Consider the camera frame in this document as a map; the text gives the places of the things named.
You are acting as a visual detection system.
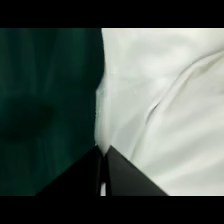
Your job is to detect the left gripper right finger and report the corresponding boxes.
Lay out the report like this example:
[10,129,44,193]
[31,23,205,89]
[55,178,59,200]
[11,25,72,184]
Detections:
[105,144,169,197]

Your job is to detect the white shirt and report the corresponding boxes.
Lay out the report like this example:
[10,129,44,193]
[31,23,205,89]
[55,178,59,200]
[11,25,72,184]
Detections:
[94,27,224,197]

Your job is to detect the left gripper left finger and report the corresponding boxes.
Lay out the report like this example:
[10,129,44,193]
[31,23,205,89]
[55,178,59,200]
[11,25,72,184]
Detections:
[35,145,103,197]

